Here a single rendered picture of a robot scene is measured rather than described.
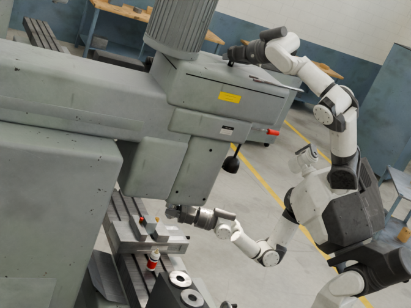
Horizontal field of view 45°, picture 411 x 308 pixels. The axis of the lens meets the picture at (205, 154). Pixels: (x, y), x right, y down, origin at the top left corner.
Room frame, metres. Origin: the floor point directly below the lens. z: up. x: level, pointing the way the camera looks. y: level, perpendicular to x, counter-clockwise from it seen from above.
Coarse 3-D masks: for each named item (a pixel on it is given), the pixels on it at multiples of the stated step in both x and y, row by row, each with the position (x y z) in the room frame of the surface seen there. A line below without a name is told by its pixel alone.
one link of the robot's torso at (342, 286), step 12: (336, 276) 1.65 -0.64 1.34; (348, 276) 1.62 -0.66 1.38; (360, 276) 1.61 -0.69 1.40; (324, 288) 1.66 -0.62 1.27; (336, 288) 1.63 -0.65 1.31; (348, 288) 1.61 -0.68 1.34; (360, 288) 1.59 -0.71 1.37; (324, 300) 1.66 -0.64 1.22; (336, 300) 1.62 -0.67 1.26; (348, 300) 1.68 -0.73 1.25
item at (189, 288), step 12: (168, 276) 1.57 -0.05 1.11; (180, 276) 1.58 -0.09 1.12; (156, 288) 1.56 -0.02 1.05; (168, 288) 1.51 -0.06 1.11; (180, 288) 1.52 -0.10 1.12; (192, 288) 1.55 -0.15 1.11; (156, 300) 1.53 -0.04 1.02; (168, 300) 1.49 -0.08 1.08; (180, 300) 1.46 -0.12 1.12; (192, 300) 1.49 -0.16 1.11; (204, 300) 1.52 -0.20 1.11
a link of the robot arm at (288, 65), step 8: (272, 48) 1.65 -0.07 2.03; (280, 48) 1.65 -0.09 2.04; (272, 56) 1.66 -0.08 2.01; (280, 56) 1.64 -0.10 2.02; (288, 56) 1.64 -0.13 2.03; (304, 56) 1.67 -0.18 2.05; (280, 64) 1.65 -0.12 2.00; (288, 64) 1.63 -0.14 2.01; (296, 64) 1.63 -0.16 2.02; (304, 64) 1.65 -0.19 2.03; (288, 72) 1.65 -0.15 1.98; (296, 72) 1.65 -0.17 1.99
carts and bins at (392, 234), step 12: (144, 48) 6.52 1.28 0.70; (396, 180) 4.84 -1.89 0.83; (408, 180) 5.00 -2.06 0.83; (408, 192) 4.61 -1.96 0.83; (396, 204) 4.45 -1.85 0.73; (408, 216) 5.19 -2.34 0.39; (396, 228) 4.94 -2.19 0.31; (408, 228) 5.07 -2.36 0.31; (372, 240) 4.45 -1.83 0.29; (384, 240) 4.52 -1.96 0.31; (396, 240) 4.63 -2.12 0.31; (408, 240) 4.75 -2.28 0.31
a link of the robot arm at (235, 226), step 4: (236, 220) 1.94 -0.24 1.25; (232, 224) 1.93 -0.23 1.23; (236, 224) 1.93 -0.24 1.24; (232, 228) 1.93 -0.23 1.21; (236, 228) 1.92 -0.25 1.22; (240, 228) 1.92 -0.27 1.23; (232, 232) 1.93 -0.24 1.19; (236, 232) 1.91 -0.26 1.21; (240, 232) 1.90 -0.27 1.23; (232, 236) 1.90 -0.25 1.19; (236, 236) 1.89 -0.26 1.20; (240, 236) 1.88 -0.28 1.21; (232, 240) 1.88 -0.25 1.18; (236, 240) 1.87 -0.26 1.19; (240, 240) 1.88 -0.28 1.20
